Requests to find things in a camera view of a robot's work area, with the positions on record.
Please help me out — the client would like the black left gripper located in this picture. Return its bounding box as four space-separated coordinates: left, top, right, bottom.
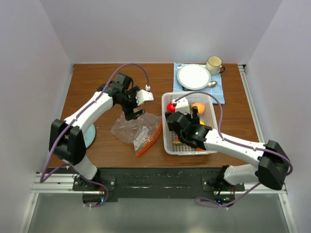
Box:
118 86 145 120

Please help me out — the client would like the clear orange zip top bag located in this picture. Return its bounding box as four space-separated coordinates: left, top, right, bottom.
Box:
111 113 162 157

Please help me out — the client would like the fake red apple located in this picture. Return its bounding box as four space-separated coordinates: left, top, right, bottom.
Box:
167 102 176 113

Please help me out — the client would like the fake watermelon slice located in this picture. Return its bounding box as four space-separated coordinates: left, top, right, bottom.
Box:
172 137 184 146

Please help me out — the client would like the fake tomato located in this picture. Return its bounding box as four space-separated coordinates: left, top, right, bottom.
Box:
191 102 205 115

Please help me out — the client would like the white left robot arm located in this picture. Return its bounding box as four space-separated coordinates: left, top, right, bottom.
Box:
49 73 153 190

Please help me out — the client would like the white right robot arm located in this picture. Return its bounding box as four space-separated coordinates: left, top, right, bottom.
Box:
165 112 292 191

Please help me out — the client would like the white perforated plastic basket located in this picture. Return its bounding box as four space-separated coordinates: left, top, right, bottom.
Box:
161 91 218 156

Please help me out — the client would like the metal spoon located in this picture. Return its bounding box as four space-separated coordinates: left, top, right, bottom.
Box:
207 81 218 88

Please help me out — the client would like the white round plate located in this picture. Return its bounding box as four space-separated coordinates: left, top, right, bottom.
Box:
177 64 211 90

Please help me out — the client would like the blue beige round plate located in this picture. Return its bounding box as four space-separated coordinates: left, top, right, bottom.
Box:
84 124 96 148

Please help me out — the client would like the cream enamel mug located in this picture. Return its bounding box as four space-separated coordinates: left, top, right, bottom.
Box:
206 56 225 76

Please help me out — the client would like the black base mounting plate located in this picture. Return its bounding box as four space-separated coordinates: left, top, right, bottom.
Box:
73 167 251 205

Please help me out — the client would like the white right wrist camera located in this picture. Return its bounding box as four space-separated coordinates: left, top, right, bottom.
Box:
172 97 190 115

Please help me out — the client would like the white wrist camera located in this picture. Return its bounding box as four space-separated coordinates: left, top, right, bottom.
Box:
136 90 154 106
172 97 190 115

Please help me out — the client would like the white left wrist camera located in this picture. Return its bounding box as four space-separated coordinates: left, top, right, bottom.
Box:
136 90 154 106

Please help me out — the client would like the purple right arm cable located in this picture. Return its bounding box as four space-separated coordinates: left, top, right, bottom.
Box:
176 91 294 207

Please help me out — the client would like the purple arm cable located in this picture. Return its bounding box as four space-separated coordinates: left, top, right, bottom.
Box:
40 63 151 202
176 91 294 207

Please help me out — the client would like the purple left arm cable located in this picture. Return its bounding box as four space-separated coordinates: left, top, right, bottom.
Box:
40 63 151 202

